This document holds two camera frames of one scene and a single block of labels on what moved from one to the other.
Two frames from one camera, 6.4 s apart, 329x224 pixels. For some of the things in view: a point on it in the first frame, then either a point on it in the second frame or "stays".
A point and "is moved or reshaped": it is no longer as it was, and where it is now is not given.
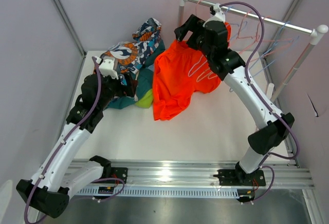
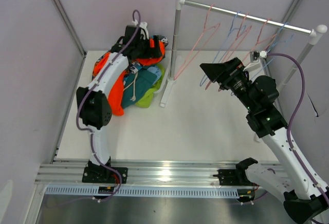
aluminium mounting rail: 199,174 stays
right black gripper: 193,24 to 231,70
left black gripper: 128,90 to 152,52
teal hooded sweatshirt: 145,79 stays
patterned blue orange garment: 129,56 is moved or reshaped
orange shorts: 178,71 to 114,97
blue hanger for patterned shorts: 244,24 to 222,44
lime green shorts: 146,101 stays
